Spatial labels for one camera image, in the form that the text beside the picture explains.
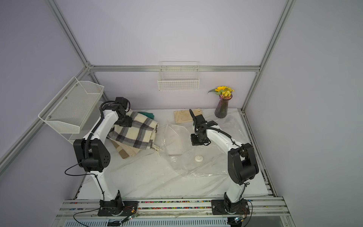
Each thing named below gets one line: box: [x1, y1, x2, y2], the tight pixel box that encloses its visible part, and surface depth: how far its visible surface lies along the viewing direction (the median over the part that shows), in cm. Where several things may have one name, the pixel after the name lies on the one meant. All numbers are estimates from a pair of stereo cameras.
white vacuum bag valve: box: [194, 155, 204, 163], surface depth 92 cm
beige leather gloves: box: [173, 107, 203, 124], surface depth 117 cm
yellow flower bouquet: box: [207, 86, 235, 100], surface depth 101 cm
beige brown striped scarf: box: [109, 138, 137, 159], surface depth 92 cm
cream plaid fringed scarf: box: [106, 111, 160, 152], surface depth 92 cm
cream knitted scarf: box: [109, 138, 141, 159], surface depth 92 cm
